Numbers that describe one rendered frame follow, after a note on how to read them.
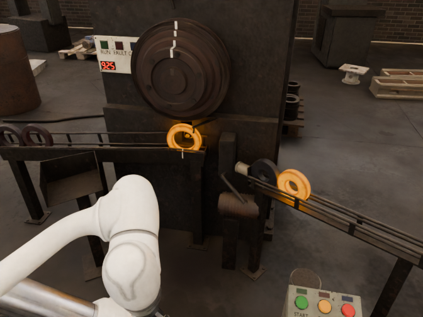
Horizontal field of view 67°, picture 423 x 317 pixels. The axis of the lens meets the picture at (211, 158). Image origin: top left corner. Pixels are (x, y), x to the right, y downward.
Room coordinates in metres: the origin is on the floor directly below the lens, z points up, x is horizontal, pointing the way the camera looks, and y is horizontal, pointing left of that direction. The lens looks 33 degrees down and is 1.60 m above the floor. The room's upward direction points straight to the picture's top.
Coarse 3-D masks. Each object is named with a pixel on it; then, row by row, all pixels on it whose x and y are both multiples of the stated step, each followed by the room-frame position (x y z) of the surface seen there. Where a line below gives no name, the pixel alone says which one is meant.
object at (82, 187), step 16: (48, 160) 1.33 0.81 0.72; (64, 160) 1.36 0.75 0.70; (80, 160) 1.39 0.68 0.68; (96, 160) 1.33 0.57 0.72; (48, 176) 1.32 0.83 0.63; (64, 176) 1.35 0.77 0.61; (80, 176) 1.36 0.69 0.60; (96, 176) 1.35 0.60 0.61; (48, 192) 1.24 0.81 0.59; (64, 192) 1.23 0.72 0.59; (80, 192) 1.23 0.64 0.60; (80, 208) 1.25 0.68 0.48; (96, 240) 1.26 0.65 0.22; (96, 256) 1.26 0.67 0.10; (96, 272) 1.21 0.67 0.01
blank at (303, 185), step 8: (280, 176) 1.16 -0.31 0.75; (288, 176) 1.14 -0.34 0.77; (296, 176) 1.11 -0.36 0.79; (304, 176) 1.11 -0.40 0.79; (280, 184) 1.16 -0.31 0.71; (288, 184) 1.16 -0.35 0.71; (296, 184) 1.10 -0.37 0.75; (304, 184) 1.08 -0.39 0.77; (288, 192) 1.13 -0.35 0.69; (296, 192) 1.11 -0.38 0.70; (304, 192) 1.07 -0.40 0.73; (288, 200) 1.12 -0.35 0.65
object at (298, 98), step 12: (288, 84) 3.47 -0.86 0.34; (300, 84) 3.47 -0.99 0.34; (288, 96) 3.12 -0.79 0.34; (300, 96) 3.60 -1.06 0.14; (288, 108) 2.96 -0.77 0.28; (300, 108) 3.26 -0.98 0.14; (288, 120) 2.95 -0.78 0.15; (300, 120) 3.22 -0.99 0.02; (288, 132) 2.88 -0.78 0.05; (300, 132) 2.94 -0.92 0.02
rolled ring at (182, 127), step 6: (174, 126) 1.48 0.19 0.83; (180, 126) 1.47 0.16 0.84; (186, 126) 1.47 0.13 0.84; (168, 132) 1.49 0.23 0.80; (174, 132) 1.48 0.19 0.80; (192, 132) 1.46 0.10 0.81; (198, 132) 1.48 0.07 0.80; (168, 138) 1.49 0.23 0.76; (198, 138) 1.46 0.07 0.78; (168, 144) 1.49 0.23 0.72; (174, 144) 1.49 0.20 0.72; (198, 144) 1.46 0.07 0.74; (180, 150) 1.47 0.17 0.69
